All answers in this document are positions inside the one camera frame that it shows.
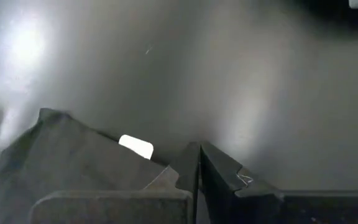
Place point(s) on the gray towel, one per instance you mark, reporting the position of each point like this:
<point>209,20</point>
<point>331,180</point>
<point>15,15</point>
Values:
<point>73,155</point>

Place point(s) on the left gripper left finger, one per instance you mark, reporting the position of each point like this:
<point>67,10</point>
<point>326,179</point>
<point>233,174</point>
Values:
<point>120,208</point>

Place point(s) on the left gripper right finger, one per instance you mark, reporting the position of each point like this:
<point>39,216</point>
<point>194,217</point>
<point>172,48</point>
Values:
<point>222,186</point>

